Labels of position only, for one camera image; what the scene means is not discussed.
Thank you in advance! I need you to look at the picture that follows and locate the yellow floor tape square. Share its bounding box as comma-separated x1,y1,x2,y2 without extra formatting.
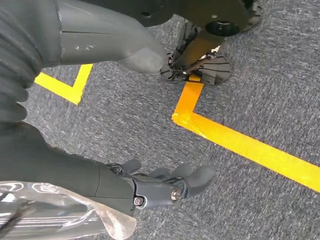
171,74,320,194
34,63,94,106

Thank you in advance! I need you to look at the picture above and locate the ribbed grey right arm sleeve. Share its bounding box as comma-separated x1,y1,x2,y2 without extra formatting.
0,0,62,128

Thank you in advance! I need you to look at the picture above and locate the black robot right foot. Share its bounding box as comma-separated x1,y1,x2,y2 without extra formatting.
159,54,232,86

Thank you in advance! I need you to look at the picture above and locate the clear plastic camera guard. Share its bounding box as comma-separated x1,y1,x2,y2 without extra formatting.
0,180,137,240

